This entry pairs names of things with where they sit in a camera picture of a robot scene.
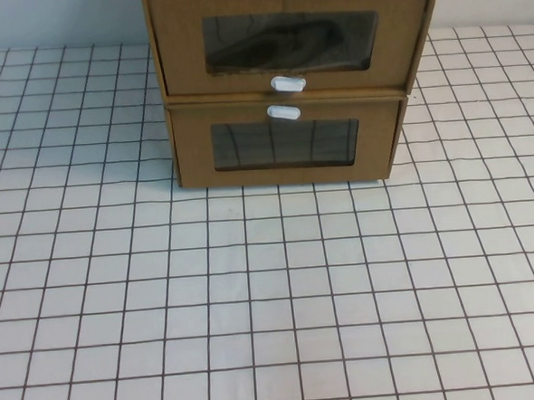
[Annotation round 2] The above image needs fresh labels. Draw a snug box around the cardboard drawer with smooth window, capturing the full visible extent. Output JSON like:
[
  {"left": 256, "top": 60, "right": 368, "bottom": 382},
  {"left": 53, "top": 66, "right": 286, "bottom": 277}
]
[{"left": 170, "top": 96, "right": 407, "bottom": 191}]

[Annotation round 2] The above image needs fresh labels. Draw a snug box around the white grid-pattern tablecloth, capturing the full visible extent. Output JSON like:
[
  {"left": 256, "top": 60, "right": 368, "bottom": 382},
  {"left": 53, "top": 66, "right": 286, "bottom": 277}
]
[{"left": 0, "top": 15, "right": 534, "bottom": 400}]

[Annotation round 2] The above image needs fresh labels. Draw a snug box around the white drawer handle, oval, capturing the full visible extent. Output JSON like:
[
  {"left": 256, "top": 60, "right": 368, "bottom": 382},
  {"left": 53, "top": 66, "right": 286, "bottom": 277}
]
[{"left": 266, "top": 102, "right": 301, "bottom": 121}]

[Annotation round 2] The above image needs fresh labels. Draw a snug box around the white drawer handle, rounded-rectangle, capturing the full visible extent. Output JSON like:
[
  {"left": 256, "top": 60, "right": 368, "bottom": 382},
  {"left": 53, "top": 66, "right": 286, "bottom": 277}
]
[{"left": 268, "top": 73, "right": 309, "bottom": 94}]

